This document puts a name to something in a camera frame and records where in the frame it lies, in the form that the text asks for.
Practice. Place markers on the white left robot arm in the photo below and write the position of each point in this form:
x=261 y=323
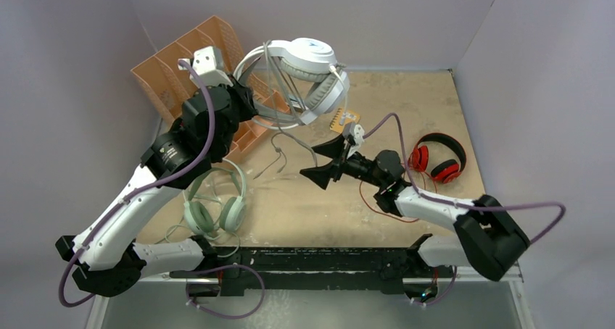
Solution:
x=105 y=259

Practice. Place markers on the yellow spiral notebook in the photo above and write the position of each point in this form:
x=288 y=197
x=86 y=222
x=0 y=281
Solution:
x=341 y=118

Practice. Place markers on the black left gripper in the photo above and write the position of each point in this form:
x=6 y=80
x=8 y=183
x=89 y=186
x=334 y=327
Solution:
x=243 y=94

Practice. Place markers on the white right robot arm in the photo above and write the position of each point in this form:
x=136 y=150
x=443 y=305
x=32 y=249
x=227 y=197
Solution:
x=486 y=237

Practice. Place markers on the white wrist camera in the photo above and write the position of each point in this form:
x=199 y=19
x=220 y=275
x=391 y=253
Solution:
x=209 y=65
x=353 y=133

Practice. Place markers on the mint green headphones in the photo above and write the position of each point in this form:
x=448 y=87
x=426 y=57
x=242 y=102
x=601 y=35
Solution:
x=211 y=216

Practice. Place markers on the white over-ear headphones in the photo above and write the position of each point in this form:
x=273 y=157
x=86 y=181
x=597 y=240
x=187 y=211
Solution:
x=312 y=61

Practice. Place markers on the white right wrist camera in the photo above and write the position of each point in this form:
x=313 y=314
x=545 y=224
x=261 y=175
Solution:
x=353 y=133

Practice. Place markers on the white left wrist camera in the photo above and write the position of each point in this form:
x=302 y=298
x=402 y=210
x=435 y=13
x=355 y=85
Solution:
x=209 y=65

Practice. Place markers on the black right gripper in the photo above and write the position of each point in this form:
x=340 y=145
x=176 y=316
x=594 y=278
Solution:
x=320 y=175

